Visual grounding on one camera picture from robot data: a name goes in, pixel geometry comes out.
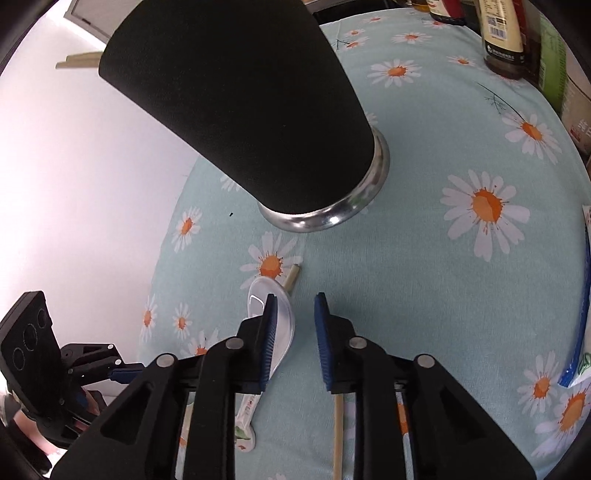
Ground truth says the white ceramic spoon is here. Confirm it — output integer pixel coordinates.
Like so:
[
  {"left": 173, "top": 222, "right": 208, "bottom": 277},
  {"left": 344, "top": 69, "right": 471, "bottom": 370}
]
[{"left": 235, "top": 277, "right": 296, "bottom": 453}]

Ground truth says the bamboo chopstick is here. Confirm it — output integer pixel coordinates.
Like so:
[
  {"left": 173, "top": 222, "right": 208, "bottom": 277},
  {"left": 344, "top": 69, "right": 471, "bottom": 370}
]
[
  {"left": 332, "top": 394, "right": 344, "bottom": 480},
  {"left": 55, "top": 51, "right": 102, "bottom": 69},
  {"left": 283, "top": 264, "right": 301, "bottom": 293}
]

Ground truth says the black cylindrical utensil holder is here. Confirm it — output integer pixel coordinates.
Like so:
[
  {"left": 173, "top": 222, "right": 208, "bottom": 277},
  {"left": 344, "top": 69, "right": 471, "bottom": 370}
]
[{"left": 98, "top": 1, "right": 390, "bottom": 233}]

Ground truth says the blue white salt bag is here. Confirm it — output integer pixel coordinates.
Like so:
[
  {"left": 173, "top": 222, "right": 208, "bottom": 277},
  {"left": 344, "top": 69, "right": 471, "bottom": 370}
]
[{"left": 559, "top": 205, "right": 590, "bottom": 388}]

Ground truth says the bamboo chopstick in pile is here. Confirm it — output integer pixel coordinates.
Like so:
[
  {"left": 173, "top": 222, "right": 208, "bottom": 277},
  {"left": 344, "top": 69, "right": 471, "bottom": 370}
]
[{"left": 283, "top": 264, "right": 301, "bottom": 293}]

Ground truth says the daisy print tablecloth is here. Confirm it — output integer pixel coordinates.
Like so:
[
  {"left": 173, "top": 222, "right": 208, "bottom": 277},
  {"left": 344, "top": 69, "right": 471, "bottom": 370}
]
[{"left": 139, "top": 9, "right": 590, "bottom": 479}]

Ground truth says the dark soy sauce bottle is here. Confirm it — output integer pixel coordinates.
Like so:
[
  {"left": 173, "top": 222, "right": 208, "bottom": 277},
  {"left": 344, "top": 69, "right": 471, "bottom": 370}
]
[{"left": 476, "top": 0, "right": 525, "bottom": 80}]

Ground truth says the clear oil bottle green label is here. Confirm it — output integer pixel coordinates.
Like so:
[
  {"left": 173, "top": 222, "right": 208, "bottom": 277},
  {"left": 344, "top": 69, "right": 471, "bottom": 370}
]
[{"left": 539, "top": 14, "right": 567, "bottom": 114}]

